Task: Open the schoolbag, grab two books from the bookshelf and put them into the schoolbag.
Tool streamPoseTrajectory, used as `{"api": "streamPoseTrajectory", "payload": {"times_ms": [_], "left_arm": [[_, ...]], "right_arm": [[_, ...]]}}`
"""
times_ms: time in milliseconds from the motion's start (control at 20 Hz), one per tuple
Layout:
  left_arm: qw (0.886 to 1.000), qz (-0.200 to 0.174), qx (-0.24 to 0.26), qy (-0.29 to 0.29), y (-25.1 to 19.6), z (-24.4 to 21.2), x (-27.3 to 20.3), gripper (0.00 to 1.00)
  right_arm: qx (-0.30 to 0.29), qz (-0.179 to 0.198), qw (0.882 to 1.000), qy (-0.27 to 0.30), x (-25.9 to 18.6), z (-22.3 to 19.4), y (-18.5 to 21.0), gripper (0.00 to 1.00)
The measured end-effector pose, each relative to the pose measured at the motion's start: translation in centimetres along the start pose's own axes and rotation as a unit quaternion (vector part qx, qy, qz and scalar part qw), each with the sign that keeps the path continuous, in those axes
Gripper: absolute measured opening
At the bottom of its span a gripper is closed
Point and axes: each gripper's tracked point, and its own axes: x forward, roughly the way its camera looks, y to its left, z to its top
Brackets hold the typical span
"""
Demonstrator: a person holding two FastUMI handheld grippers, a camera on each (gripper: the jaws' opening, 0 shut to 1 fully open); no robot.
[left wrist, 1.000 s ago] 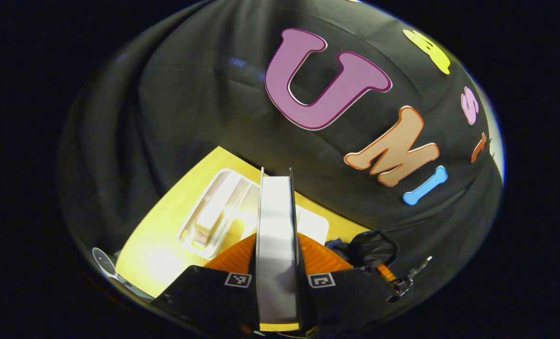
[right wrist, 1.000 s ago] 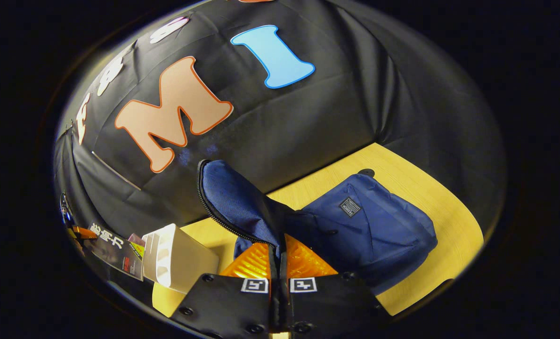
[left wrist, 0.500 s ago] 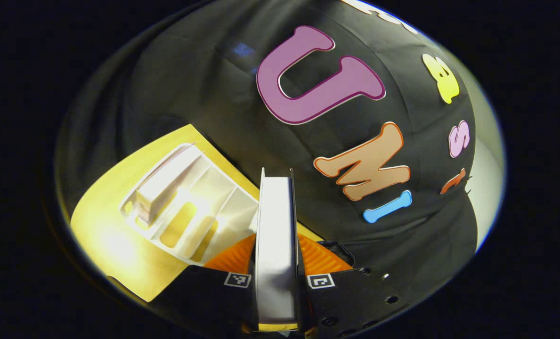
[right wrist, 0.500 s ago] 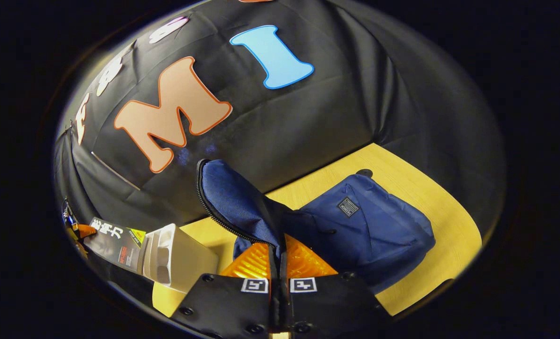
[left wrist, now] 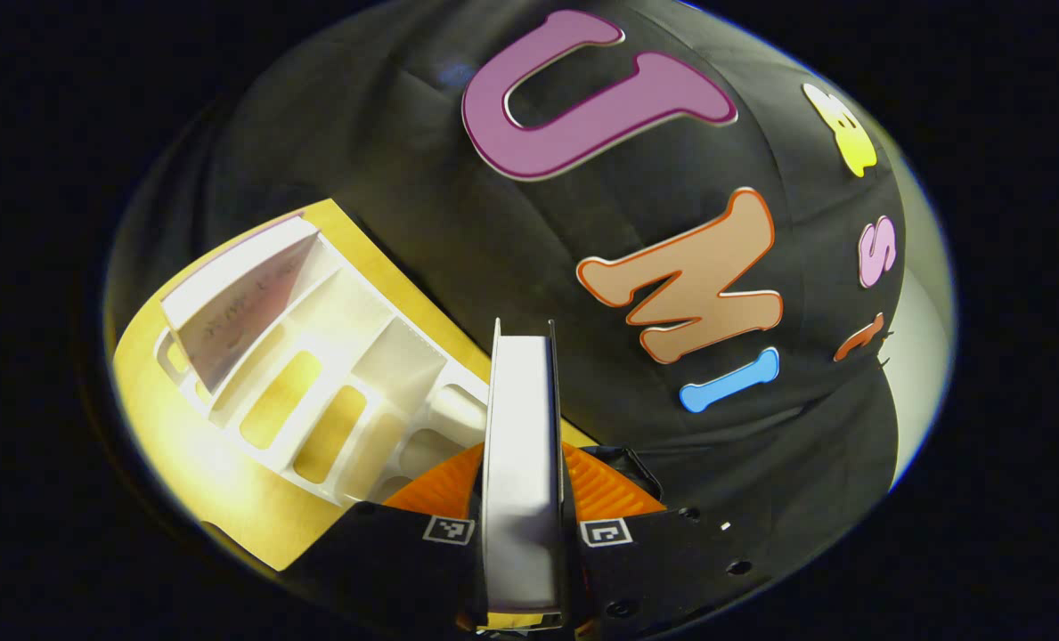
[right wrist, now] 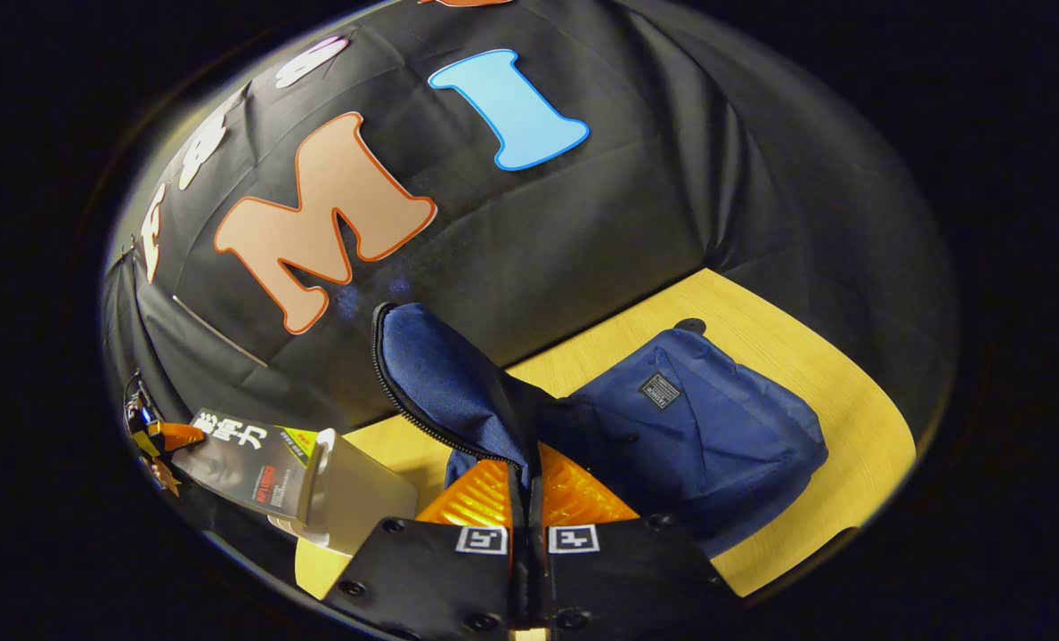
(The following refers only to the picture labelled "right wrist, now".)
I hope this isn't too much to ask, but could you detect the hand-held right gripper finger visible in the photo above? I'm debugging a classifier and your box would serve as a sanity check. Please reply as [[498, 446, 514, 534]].
[[529, 442, 735, 641], [324, 458, 525, 641]]

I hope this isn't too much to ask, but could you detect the dark grey book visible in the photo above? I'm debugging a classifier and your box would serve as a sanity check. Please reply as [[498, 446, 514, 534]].
[[171, 408, 321, 520]]

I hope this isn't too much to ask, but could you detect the black backdrop cloth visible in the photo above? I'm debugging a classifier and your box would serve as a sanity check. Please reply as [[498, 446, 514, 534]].
[[102, 0, 957, 535]]

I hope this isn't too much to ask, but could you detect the blue schoolbag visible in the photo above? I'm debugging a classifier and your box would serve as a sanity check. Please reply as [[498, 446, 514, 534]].
[[371, 303, 829, 560]]

